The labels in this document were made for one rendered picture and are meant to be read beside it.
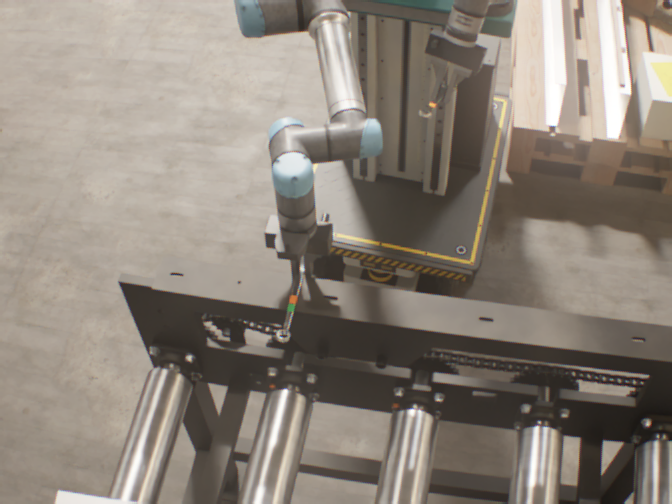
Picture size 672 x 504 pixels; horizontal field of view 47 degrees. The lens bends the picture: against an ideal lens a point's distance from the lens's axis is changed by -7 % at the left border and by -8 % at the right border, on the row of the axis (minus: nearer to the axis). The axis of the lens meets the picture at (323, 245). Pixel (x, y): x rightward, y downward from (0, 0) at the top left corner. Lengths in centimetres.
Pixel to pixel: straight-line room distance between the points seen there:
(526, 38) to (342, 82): 220
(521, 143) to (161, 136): 158
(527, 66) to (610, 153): 54
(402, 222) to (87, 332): 125
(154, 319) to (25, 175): 202
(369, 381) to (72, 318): 162
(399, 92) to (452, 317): 122
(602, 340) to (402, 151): 144
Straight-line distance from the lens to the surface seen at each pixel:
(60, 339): 323
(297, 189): 152
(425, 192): 303
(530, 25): 390
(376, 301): 172
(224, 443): 201
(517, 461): 189
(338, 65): 172
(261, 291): 175
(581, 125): 347
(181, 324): 191
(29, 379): 319
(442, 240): 290
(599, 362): 175
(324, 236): 165
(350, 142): 161
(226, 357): 198
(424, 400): 191
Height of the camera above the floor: 260
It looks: 53 degrees down
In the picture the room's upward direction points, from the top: 4 degrees counter-clockwise
